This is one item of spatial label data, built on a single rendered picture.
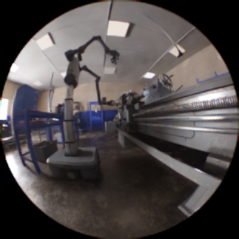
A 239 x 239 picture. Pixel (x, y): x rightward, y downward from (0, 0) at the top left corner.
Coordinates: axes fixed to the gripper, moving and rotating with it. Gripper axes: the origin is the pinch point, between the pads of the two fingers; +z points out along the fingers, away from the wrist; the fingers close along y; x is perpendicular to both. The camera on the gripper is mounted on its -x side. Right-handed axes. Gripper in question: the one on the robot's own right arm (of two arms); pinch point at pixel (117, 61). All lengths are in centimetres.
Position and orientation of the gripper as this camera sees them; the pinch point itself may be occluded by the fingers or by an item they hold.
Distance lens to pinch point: 103.0
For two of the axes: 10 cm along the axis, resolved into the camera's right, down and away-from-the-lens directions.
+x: -8.1, 5.5, -2.2
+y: -2.5, 0.1, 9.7
